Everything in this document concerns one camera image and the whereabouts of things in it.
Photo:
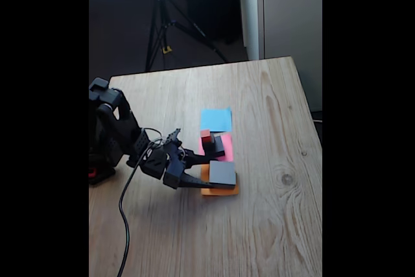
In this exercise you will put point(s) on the orange paper sheet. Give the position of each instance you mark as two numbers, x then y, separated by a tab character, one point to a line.
223	192

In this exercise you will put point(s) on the small dark grey cube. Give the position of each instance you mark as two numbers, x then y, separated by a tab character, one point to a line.
210	148

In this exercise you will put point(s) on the yellow tag on tripod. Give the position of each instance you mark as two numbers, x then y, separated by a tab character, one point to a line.
167	50

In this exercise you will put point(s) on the medium black square block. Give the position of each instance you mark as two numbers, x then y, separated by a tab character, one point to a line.
220	149

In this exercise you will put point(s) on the blue paper sheet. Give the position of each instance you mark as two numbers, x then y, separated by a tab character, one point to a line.
215	121

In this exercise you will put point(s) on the large grey square block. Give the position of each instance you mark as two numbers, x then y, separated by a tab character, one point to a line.
222	173

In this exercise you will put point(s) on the red black table clamp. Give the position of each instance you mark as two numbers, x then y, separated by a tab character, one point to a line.
92	172

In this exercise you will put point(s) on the black tripod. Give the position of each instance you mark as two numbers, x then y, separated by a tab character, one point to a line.
161	24

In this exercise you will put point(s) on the small red cube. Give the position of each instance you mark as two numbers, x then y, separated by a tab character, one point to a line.
206	137

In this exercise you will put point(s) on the pink paper sheet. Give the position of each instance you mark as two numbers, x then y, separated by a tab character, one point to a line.
228	147

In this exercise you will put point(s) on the white grey cabinet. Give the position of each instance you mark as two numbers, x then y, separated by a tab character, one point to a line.
291	14

